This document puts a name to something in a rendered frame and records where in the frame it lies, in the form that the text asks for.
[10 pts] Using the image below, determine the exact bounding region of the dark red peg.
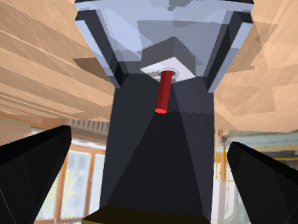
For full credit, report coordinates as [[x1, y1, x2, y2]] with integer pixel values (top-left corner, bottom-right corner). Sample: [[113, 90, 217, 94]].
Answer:
[[154, 71, 173, 113]]

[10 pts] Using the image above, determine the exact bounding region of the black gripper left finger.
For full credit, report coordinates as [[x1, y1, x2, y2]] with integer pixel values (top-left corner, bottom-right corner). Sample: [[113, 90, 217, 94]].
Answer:
[[0, 124, 72, 224]]

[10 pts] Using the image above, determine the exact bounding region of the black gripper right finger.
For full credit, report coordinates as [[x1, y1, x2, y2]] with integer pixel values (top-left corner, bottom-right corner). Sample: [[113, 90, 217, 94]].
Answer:
[[226, 141, 298, 224]]

